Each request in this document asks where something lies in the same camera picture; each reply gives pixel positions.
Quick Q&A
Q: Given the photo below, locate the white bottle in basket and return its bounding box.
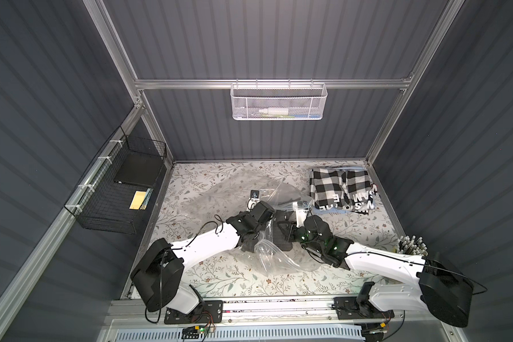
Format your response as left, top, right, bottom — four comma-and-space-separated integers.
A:
259, 108, 289, 117

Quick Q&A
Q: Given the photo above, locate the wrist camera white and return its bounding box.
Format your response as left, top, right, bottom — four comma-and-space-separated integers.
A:
247, 190, 260, 210
292, 201, 311, 227

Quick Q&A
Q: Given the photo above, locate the black box in basket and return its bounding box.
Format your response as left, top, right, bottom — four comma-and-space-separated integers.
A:
113, 153, 163, 188

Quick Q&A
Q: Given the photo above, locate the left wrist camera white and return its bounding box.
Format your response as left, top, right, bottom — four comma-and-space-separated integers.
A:
247, 190, 260, 210

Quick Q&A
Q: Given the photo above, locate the black wire basket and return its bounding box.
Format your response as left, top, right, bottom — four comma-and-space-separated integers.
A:
65, 128, 167, 235

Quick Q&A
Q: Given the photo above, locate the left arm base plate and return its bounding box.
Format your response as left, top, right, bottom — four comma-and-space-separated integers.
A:
164, 300, 224, 325

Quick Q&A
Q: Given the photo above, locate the yellow notepad in basket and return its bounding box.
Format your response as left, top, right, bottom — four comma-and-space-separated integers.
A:
129, 191, 147, 210

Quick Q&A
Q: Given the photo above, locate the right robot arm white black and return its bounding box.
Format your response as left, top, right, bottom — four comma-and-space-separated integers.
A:
273, 215, 475, 328

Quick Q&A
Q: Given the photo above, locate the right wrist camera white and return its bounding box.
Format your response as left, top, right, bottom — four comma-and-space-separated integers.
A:
292, 201, 311, 227

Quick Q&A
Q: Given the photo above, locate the dark grey shirt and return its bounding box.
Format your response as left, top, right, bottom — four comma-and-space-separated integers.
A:
272, 211, 297, 252

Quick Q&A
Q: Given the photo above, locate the aluminium front rail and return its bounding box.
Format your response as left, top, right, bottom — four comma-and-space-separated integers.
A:
104, 291, 452, 328

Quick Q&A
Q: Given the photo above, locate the clear plastic vacuum bag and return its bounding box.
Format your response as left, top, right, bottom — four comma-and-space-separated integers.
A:
184, 170, 318, 276

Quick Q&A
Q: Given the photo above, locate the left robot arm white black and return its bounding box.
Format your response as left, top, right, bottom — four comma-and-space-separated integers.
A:
130, 202, 275, 314

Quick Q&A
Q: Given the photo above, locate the white wire mesh basket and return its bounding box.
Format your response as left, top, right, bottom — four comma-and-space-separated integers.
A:
230, 83, 329, 121

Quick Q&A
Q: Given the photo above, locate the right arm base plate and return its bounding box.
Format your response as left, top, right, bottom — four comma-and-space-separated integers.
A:
331, 296, 395, 321

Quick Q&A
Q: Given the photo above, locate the black white checked shirt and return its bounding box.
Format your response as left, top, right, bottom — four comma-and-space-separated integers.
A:
309, 167, 375, 210

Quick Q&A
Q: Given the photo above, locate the white vented panel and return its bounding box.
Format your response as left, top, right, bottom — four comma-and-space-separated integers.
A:
112, 323, 365, 341

